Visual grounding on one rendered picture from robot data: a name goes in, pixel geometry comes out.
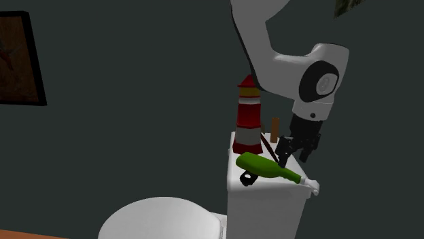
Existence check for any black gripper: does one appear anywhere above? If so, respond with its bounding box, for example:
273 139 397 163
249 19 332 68
274 113 324 168

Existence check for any brown wooden stick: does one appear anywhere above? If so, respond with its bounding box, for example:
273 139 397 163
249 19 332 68
270 117 281 144

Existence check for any dark red stick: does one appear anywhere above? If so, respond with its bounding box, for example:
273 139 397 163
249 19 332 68
260 132 280 164

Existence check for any green bottle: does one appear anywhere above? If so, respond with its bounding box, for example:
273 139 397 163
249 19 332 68
235 151 311 186

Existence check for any red and white lighthouse figure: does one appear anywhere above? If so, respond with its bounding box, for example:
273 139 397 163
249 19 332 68
232 74 264 155

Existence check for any white toilet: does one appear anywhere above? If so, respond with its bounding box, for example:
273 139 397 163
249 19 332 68
97 130 321 239

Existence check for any black ring-shaped object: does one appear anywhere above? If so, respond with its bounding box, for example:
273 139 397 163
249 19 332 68
238 170 259 187

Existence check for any dark framed wall picture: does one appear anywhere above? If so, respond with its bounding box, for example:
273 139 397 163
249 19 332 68
0 10 48 107

